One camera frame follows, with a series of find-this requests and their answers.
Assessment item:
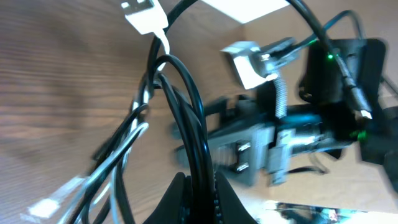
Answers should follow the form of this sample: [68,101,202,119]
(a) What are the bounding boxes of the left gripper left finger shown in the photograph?
[151,172,193,224]

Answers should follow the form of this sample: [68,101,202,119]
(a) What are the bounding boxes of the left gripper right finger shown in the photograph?
[214,172,257,224]

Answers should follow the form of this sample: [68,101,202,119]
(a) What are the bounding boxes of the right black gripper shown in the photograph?
[204,95,323,186]

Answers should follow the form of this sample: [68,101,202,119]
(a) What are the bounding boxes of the black usb cable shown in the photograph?
[67,0,374,224]

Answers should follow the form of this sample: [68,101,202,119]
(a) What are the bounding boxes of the white usb cable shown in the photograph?
[18,0,171,224]

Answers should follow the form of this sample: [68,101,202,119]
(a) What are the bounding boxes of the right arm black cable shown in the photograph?
[298,9,368,54]

